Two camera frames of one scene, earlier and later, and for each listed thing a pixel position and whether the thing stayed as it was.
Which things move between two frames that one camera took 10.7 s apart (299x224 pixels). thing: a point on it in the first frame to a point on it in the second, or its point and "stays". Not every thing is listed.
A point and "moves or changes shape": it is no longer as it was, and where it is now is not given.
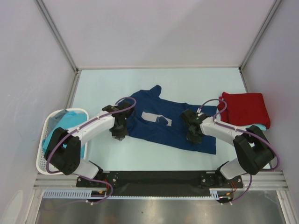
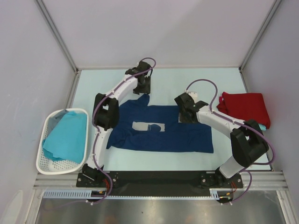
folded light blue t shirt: [262, 127] stays
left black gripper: [118, 135] to [146, 89]
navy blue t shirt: [154, 118] moves or changes shape
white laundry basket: [41, 164] stays
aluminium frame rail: [266, 180] stays
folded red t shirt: [244, 109] stays
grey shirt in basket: [54, 118] stays
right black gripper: [190, 138] to [182, 119]
